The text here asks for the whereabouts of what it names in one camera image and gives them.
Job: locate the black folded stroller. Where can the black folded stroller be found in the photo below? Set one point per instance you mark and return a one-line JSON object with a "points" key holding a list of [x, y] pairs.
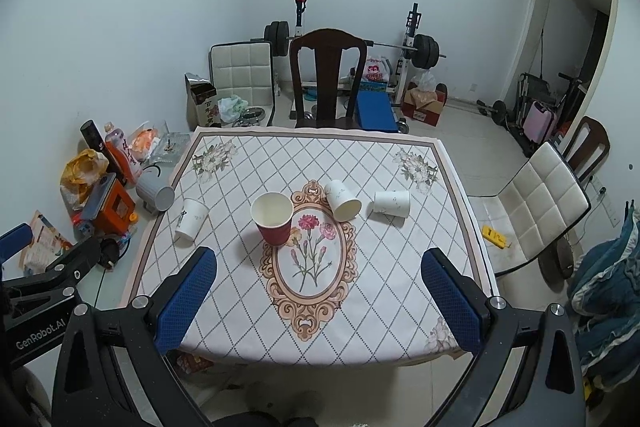
{"points": [[530, 89]]}

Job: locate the floral lattice tablecloth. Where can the floral lattice tablecloth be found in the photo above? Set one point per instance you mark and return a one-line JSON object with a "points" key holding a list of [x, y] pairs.
{"points": [[225, 287]]}

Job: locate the metal bowl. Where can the metal bowl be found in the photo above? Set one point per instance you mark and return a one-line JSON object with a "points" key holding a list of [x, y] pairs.
{"points": [[250, 114]]}

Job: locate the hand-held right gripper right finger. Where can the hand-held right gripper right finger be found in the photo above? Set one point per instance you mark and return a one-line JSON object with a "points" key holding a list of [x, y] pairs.
{"points": [[450, 299]]}

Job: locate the printed booklet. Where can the printed booklet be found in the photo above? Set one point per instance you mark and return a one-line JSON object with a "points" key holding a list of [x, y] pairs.
{"points": [[42, 244]]}

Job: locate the white green plastic bag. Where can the white green plastic bag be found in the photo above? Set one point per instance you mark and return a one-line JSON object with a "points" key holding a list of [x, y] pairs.
{"points": [[231, 108]]}

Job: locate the red printed plastic bag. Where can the red printed plastic bag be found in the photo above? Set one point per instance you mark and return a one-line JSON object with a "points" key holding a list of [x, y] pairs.
{"points": [[376, 72]]}

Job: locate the black barbell with plates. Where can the black barbell with plates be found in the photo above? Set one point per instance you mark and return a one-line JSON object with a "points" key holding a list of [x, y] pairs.
{"points": [[425, 51]]}

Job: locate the white padded chair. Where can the white padded chair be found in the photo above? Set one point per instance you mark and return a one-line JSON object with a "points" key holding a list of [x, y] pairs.
{"points": [[535, 202], [240, 72]]}

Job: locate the black power plug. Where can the black power plug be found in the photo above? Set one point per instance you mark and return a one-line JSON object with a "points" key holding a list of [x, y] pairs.
{"points": [[109, 253]]}

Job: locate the red cardboard box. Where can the red cardboard box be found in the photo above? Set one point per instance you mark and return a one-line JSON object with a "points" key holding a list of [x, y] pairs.
{"points": [[422, 107]]}

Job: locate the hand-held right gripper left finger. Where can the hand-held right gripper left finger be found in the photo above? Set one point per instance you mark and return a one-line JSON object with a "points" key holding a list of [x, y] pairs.
{"points": [[186, 302]]}

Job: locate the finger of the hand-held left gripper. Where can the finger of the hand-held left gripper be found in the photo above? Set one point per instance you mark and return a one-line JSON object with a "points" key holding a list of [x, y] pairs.
{"points": [[75, 266], [15, 241]]}

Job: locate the grey blue flat device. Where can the grey blue flat device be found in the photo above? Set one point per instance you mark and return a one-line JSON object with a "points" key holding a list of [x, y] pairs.
{"points": [[100, 196]]}

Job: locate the dark wooden chair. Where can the dark wooden chair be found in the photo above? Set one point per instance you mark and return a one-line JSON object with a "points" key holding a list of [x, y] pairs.
{"points": [[327, 72], [595, 142]]}

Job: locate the yellow small tool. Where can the yellow small tool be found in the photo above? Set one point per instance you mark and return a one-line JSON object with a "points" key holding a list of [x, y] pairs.
{"points": [[495, 238]]}

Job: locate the orange box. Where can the orange box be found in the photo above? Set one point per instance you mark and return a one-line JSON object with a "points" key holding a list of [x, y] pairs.
{"points": [[117, 207]]}

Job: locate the clear plastic package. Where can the clear plastic package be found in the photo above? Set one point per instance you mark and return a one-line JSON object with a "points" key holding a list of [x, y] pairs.
{"points": [[170, 149]]}

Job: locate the red paper cup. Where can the red paper cup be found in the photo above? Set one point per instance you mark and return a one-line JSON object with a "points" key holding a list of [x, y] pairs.
{"points": [[274, 229]]}

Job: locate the black cylinder bottle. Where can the black cylinder bottle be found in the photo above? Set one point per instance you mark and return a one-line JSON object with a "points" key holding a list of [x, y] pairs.
{"points": [[92, 136]]}

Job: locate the blue bench pad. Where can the blue bench pad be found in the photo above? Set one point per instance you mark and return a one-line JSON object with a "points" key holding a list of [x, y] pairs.
{"points": [[376, 112]]}

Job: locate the blue ruffled cloth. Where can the blue ruffled cloth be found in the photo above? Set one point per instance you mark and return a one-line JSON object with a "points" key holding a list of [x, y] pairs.
{"points": [[610, 287]]}

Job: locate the brown printed carton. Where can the brown printed carton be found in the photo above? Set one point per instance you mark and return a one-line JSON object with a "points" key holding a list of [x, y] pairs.
{"points": [[202, 107]]}

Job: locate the orange snack bag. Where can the orange snack bag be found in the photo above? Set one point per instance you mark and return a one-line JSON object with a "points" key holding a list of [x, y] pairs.
{"points": [[144, 143]]}

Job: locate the grey ribbed cylinder container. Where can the grey ribbed cylinder container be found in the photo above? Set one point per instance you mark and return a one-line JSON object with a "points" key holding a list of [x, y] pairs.
{"points": [[155, 192]]}

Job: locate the white barbell rack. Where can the white barbell rack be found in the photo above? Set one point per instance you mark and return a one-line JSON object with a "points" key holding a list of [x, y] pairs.
{"points": [[409, 52]]}

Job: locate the yellow plastic bag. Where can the yellow plastic bag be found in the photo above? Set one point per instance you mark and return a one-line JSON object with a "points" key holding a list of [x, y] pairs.
{"points": [[82, 177]]}

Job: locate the pink suitcase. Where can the pink suitcase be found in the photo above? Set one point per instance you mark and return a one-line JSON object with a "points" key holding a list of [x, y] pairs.
{"points": [[540, 124]]}

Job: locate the white paper cup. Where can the white paper cup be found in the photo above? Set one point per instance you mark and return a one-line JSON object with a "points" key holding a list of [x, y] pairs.
{"points": [[390, 203], [340, 202], [192, 219]]}

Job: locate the red label drink bottle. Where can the red label drink bottle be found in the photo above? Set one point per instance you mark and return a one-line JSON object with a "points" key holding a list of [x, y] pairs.
{"points": [[120, 154]]}

